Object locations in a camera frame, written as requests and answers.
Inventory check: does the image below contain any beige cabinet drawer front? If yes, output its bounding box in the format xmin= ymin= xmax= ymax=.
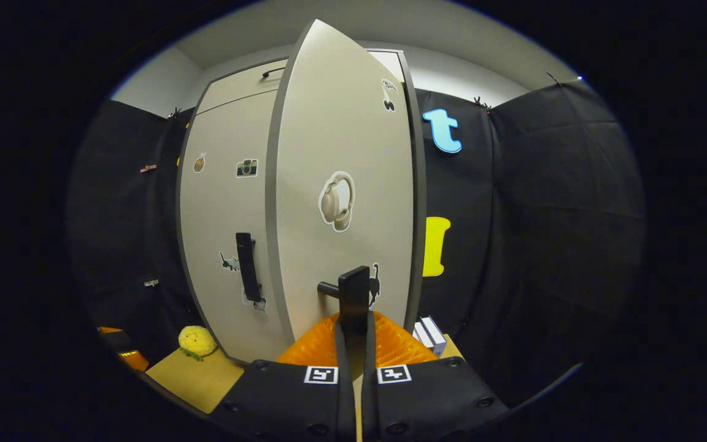
xmin=197 ymin=60 xmax=287 ymax=114

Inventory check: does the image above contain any yellow plush toy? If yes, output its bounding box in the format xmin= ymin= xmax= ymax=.
xmin=178 ymin=325 xmax=218 ymax=361

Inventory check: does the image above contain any beige spine book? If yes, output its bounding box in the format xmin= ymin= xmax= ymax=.
xmin=413 ymin=322 xmax=437 ymax=357

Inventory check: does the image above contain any black backdrop cloth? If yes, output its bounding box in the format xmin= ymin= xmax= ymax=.
xmin=65 ymin=77 xmax=646 ymax=406

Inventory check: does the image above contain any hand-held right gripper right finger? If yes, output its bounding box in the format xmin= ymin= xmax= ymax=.
xmin=360 ymin=310 xmax=511 ymax=442

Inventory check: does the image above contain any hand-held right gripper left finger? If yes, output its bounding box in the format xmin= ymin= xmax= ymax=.
xmin=209 ymin=312 xmax=357 ymax=442

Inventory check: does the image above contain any double-door shoe cabinet body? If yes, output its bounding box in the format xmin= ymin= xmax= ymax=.
xmin=176 ymin=48 xmax=428 ymax=364

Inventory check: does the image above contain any beige shoe cabinet door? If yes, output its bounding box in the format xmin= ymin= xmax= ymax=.
xmin=179 ymin=91 xmax=296 ymax=363
xmin=266 ymin=18 xmax=415 ymax=341

